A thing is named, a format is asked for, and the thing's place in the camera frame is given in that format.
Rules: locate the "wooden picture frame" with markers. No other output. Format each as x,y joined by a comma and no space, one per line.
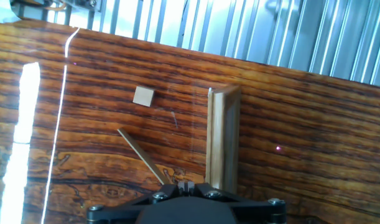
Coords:
224,140

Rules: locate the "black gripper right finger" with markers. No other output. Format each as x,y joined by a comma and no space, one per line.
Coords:
258,211

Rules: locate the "small wooden cube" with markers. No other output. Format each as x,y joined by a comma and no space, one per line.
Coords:
143,96

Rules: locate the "metal bracket with screws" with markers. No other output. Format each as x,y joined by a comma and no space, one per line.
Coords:
84,3

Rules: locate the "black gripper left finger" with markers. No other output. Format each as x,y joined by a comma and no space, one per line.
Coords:
115,214

